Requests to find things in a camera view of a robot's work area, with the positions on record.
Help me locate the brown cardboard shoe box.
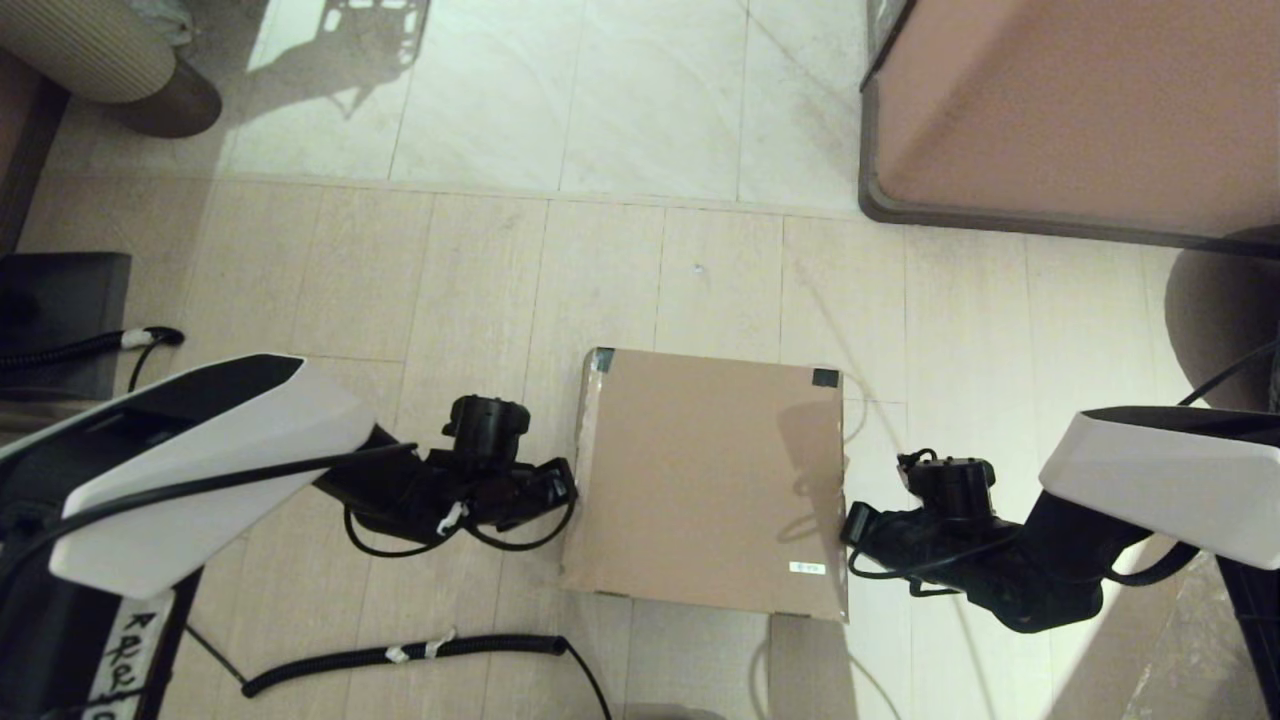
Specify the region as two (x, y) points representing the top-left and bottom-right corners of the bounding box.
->
(560, 346), (852, 624)

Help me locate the short black corrugated conduit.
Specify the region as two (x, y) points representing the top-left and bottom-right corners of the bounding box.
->
(0, 326), (188, 374)

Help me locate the pink cabinet with grey base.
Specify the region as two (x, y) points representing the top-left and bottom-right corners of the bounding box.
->
(856, 0), (1280, 262)

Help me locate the dark grey square block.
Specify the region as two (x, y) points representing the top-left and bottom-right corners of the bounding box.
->
(0, 252), (134, 401)

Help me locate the grey crumpled cloth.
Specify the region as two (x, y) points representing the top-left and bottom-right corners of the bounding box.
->
(128, 0), (197, 47)

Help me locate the ribbed beige round stool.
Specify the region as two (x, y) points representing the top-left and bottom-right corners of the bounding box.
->
(0, 0), (224, 140)

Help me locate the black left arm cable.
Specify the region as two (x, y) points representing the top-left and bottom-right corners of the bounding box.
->
(0, 443), (579, 601)

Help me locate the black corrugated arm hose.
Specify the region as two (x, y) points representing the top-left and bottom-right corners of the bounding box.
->
(1105, 540), (1202, 589)

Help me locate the thin black cable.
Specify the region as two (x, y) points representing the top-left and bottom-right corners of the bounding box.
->
(183, 622), (614, 720)
(126, 338), (167, 393)

